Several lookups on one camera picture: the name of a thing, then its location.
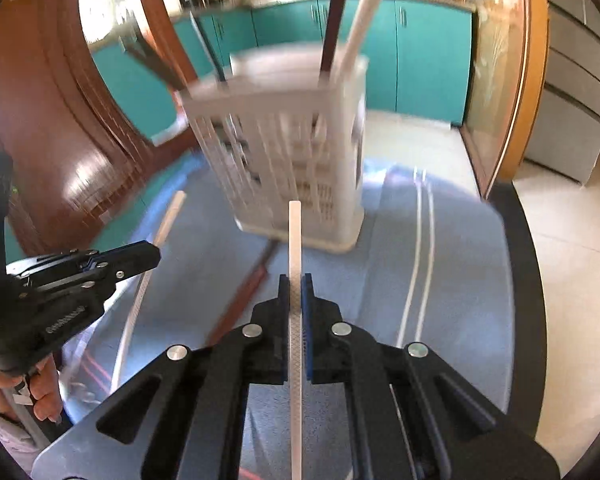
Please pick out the grey drawer unit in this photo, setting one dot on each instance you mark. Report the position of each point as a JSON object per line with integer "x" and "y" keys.
{"x": 570, "y": 110}

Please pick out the teal kitchen cabinet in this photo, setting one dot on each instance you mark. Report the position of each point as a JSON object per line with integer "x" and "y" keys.
{"x": 420, "y": 60}

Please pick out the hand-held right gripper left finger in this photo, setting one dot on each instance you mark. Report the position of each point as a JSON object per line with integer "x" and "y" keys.
{"x": 285, "y": 310}

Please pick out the blue cloth with white stripes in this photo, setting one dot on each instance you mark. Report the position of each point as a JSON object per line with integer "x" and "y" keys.
{"x": 460, "y": 310}

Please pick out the white plastic utensil basket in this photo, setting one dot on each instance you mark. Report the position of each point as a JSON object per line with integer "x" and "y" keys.
{"x": 290, "y": 75}

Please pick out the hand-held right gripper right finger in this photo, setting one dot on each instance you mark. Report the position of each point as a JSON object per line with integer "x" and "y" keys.
{"x": 307, "y": 320}

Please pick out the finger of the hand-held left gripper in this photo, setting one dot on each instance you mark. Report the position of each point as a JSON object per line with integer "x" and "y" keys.
{"x": 135, "y": 260}
{"x": 55, "y": 262}

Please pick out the wood-framed glass cabinet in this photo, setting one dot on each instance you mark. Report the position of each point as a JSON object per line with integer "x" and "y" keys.
{"x": 495, "y": 60}

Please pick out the person's left hand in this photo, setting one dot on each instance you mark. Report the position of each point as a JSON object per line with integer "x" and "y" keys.
{"x": 45, "y": 395}

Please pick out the carved wooden chair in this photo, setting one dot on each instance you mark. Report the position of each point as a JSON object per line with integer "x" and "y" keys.
{"x": 55, "y": 110}

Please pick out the red-brown chopstick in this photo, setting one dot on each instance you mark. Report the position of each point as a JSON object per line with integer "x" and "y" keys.
{"x": 245, "y": 290}

